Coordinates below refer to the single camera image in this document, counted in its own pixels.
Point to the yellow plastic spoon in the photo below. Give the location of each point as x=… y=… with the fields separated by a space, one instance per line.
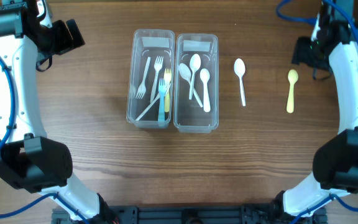
x=292 y=78

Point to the clear white plastic fork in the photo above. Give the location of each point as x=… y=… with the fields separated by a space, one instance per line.
x=142 y=89

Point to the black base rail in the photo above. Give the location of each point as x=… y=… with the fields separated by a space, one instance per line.
x=245 y=214

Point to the left clear plastic container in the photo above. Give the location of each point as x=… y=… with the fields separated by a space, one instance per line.
x=149 y=43

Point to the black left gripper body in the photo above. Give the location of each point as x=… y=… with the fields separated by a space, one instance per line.
x=63 y=37

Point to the wide white plastic spoon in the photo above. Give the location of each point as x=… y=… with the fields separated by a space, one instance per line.
x=205 y=76

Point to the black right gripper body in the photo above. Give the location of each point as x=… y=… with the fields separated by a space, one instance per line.
x=305 y=51

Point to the yellow plastic fork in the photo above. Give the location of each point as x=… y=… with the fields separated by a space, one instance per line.
x=167 y=77

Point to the translucent white plastic spoon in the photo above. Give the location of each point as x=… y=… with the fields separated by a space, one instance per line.
x=186 y=75

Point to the right clear plastic container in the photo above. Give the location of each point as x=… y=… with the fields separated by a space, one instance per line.
x=189 y=117

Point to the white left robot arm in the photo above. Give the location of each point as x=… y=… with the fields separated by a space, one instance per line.
x=29 y=160

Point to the white plastic utensil handle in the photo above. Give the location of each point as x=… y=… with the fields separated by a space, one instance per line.
x=162 y=91

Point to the clear plastic container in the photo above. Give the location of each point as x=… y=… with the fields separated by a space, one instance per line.
x=189 y=117
x=149 y=43

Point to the slim white plastic fork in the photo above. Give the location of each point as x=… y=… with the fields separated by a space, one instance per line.
x=152 y=103

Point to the cream plastic spoon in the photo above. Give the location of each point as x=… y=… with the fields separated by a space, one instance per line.
x=240 y=69

